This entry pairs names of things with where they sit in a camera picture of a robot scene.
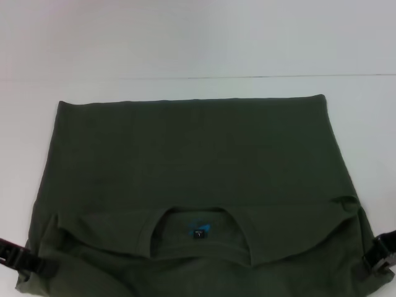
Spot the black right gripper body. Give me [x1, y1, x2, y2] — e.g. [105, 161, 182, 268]
[372, 229, 396, 267]

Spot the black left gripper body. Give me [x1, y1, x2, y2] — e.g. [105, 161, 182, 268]
[0, 237, 30, 269]

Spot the dark green FREE! t-shirt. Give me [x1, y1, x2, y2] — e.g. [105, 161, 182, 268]
[15, 93, 396, 297]

